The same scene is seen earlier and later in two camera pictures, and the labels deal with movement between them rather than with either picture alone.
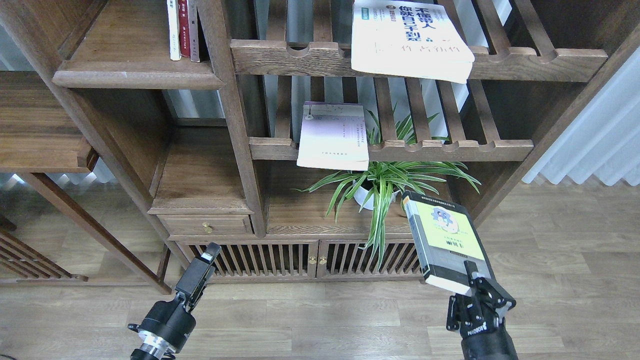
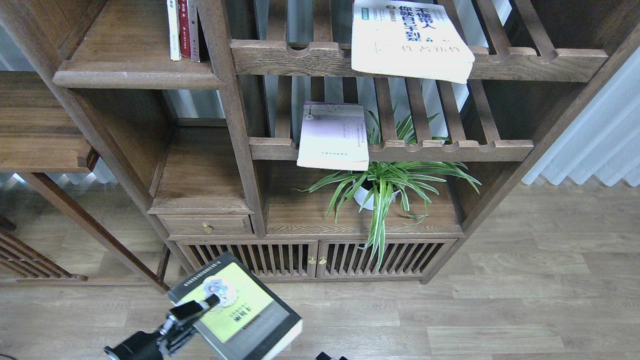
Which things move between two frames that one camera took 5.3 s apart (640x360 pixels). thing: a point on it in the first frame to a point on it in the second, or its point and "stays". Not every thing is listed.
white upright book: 173,17 stays
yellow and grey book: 445,237 to 251,322
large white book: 407,38 stays
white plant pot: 363,194 stays
